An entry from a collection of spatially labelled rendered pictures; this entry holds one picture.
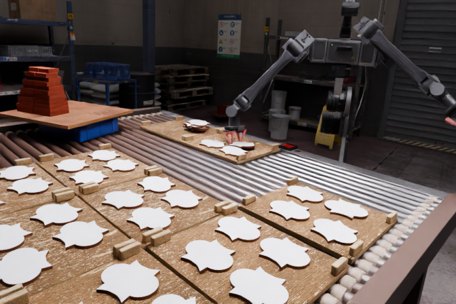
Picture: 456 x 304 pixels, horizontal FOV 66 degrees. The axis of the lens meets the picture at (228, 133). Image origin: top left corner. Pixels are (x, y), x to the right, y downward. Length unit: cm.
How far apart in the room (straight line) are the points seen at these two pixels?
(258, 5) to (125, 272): 677
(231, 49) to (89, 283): 701
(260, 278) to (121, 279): 32
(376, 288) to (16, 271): 83
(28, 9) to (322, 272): 537
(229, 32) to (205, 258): 698
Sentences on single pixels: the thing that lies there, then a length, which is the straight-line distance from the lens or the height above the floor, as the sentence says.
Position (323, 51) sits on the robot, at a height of 145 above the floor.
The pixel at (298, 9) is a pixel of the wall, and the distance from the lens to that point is 694.
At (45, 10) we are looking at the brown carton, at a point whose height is 174.
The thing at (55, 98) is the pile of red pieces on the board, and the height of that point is 113.
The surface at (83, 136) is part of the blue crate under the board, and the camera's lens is 199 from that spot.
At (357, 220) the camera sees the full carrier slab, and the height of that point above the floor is 94.
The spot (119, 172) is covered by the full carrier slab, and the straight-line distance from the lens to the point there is 151.
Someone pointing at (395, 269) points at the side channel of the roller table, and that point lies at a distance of 104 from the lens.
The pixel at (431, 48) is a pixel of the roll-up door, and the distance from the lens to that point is 622.
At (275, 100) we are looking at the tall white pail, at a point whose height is 44.
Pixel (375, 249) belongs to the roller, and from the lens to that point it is 116.
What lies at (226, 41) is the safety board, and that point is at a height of 144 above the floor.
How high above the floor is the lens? 148
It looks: 15 degrees down
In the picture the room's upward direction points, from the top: 3 degrees clockwise
